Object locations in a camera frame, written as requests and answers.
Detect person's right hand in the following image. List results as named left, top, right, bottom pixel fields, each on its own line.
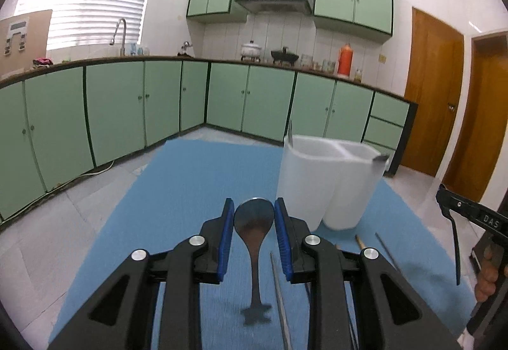
left=475, top=242, right=505, bottom=303

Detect white utensil holder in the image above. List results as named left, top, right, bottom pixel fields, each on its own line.
left=277, top=135, right=391, bottom=232

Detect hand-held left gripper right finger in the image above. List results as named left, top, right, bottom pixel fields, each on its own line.
left=275, top=197, right=463, bottom=350

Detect blue table mat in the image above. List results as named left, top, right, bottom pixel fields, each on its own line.
left=48, top=139, right=477, bottom=350

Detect metal kitchen faucet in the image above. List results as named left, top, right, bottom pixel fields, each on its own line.
left=110, top=17, right=128, bottom=56

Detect wooden door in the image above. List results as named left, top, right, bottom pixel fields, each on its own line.
left=401, top=6, right=465, bottom=178
left=442, top=30, right=508, bottom=212

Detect metal spoon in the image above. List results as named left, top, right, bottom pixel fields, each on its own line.
left=233, top=197, right=275, bottom=327

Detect white cooking pot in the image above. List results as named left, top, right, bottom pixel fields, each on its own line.
left=241, top=39, right=263, bottom=62

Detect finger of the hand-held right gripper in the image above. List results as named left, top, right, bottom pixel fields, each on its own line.
left=436, top=183, right=477, bottom=286

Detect orange thermos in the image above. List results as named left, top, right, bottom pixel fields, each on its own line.
left=337, top=44, right=353, bottom=78

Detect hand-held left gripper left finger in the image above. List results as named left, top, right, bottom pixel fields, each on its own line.
left=48, top=197, right=236, bottom=350

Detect green base cabinets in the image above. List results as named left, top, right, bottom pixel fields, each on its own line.
left=0, top=56, right=417, bottom=221

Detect black cooking pot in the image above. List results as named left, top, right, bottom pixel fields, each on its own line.
left=271, top=47, right=300, bottom=65

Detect white floor cable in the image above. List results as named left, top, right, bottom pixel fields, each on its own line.
left=48, top=160, right=116, bottom=196

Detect wooden chopstick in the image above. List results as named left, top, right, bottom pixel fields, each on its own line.
left=375, top=232, right=407, bottom=271
left=354, top=234, right=374, bottom=255
left=270, top=252, right=292, bottom=350

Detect range hood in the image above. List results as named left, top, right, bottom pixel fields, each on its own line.
left=234, top=0, right=313, bottom=16

